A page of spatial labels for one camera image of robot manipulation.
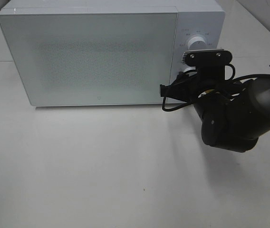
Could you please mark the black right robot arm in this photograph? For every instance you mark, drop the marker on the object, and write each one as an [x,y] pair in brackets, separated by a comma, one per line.
[234,112]

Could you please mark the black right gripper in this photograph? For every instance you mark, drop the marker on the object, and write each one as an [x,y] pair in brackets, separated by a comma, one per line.
[197,91]

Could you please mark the upper white power knob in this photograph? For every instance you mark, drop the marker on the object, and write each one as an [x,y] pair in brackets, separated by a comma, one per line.
[196,42]

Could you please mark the white timer knob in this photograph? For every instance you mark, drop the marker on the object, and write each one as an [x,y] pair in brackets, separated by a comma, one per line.
[187,69]

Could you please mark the white microwave door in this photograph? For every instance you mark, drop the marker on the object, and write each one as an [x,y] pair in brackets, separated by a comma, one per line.
[104,59]

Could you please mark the white microwave oven body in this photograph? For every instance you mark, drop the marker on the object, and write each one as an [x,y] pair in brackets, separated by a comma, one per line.
[194,17]

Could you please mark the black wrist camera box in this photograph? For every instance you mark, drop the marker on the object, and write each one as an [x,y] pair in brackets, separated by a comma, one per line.
[209,61]

